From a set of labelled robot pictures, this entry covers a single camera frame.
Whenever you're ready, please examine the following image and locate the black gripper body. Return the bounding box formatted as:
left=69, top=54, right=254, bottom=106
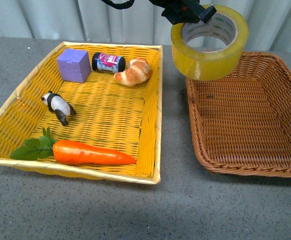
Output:
left=150, top=0, right=201, bottom=25

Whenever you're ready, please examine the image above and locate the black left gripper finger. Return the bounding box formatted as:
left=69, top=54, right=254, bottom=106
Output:
left=189, top=0, right=217, bottom=24

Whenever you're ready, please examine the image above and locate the yellow packing tape roll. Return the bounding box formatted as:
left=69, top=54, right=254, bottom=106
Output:
left=170, top=5, right=249, bottom=81

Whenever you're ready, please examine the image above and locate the brown wicker basket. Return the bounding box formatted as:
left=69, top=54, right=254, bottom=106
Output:
left=186, top=52, right=291, bottom=178

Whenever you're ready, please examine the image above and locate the yellow woven basket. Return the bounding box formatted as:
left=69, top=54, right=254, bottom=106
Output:
left=0, top=42, right=163, bottom=185

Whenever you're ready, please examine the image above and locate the pale green curtain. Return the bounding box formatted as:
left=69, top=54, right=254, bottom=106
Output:
left=0, top=0, right=291, bottom=53

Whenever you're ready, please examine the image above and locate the toy croissant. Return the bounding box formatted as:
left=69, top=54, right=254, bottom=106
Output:
left=113, top=57, right=153, bottom=87

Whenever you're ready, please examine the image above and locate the small dark labelled jar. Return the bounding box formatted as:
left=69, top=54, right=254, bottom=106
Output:
left=91, top=52, right=126, bottom=74

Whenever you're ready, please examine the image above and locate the purple foam cube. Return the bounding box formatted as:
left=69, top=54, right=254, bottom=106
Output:
left=56, top=48, right=92, bottom=84

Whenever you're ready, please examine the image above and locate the toy panda figure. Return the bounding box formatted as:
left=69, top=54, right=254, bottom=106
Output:
left=40, top=90, right=76, bottom=126

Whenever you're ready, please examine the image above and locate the toy orange carrot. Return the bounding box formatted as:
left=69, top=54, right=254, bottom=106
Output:
left=9, top=128, right=137, bottom=165

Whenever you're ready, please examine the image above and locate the black cable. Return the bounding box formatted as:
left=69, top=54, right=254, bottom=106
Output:
left=100, top=0, right=136, bottom=10

